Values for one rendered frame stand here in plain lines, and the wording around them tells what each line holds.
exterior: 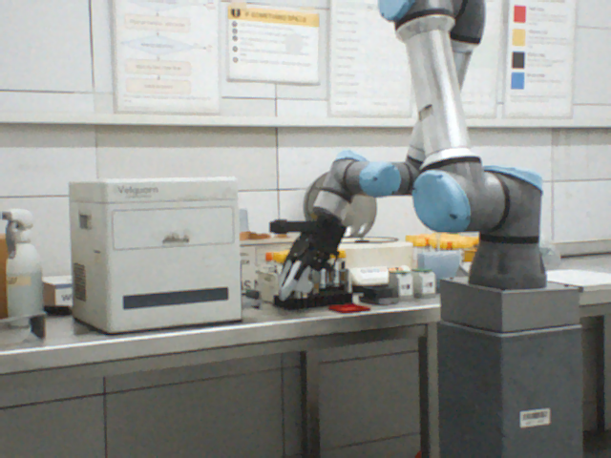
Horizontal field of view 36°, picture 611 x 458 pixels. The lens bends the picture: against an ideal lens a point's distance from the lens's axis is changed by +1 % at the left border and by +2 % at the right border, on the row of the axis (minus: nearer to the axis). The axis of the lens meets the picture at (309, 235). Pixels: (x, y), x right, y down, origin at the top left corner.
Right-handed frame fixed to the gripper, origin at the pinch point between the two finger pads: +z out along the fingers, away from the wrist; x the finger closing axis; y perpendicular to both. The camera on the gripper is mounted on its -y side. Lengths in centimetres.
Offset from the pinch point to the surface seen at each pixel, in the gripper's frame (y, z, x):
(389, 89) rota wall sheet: 33, -78, 58
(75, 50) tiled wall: -52, -37, 59
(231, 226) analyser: -19.0, -6.6, -4.3
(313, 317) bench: 5.6, 2.2, -7.5
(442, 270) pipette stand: 41.6, -25.2, 7.3
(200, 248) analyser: -22.8, 0.3, -4.3
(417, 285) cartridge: 34.1, -17.8, 3.5
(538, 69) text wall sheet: 80, -114, 58
